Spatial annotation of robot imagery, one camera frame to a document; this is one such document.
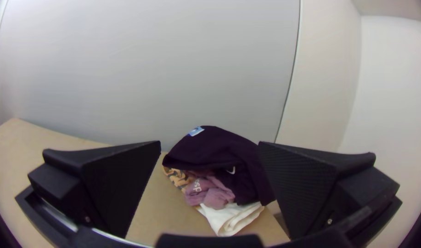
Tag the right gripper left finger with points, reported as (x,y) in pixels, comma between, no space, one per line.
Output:
(110,186)

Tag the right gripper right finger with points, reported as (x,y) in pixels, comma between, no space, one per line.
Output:
(299,186)

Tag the pile of folded clothes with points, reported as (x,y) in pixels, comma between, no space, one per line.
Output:
(217,155)

